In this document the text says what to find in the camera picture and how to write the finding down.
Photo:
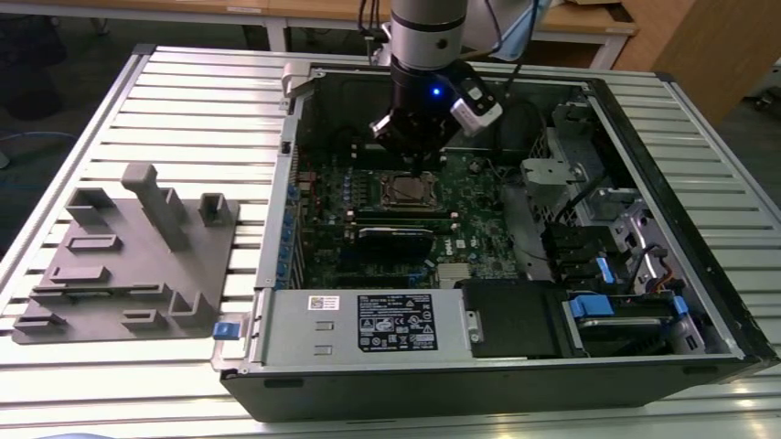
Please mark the brown wooden cabinet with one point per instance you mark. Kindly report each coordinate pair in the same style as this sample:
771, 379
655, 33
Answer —
700, 46

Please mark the black plastic shroud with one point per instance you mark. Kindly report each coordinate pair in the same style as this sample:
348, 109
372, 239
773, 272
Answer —
512, 320

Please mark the silver CPU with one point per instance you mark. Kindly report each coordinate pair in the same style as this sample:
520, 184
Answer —
409, 192

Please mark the blue disk carrier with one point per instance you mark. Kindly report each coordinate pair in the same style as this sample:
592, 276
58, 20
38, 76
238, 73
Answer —
588, 305

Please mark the blue plastic tab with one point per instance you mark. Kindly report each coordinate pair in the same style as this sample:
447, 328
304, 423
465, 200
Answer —
602, 270

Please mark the silver finned heatsink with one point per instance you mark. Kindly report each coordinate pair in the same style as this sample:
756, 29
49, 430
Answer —
453, 271

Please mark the silver metal bracket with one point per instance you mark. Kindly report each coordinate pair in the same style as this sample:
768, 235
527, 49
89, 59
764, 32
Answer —
546, 180

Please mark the blue release latch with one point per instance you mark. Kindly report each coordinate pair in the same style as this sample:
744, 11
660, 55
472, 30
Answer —
226, 331

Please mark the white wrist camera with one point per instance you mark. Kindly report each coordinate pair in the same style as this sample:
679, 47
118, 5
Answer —
476, 107

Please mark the black plastic bay housing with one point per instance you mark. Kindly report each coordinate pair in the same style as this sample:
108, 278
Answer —
572, 247

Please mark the grey parts rack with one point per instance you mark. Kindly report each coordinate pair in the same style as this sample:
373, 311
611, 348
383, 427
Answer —
140, 256

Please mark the black graphics card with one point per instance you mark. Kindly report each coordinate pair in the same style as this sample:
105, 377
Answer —
392, 247

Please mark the black office chair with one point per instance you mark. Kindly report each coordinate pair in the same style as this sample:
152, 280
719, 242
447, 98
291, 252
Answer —
30, 68

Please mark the black PC case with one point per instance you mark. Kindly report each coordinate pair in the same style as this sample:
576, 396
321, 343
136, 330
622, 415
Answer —
427, 393

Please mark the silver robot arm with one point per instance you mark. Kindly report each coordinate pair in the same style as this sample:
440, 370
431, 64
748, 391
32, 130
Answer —
427, 27

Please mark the metal drive cage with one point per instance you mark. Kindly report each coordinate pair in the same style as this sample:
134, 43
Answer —
572, 142

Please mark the green motherboard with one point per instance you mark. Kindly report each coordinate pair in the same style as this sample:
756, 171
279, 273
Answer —
481, 228

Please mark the silver power supply unit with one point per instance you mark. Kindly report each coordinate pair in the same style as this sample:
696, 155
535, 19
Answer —
292, 329

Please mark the wheeled chair base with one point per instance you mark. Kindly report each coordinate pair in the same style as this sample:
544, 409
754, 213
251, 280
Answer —
770, 87

